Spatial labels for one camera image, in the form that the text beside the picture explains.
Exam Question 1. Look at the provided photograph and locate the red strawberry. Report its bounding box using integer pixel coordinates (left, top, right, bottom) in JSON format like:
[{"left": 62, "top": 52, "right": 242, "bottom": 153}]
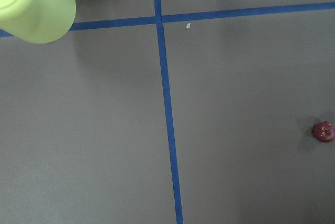
[{"left": 312, "top": 121, "right": 334, "bottom": 143}]

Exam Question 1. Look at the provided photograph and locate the yellow plastic cup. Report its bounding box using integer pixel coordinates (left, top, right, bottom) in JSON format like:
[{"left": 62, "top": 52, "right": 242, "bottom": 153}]
[{"left": 1, "top": 0, "right": 76, "bottom": 43}]

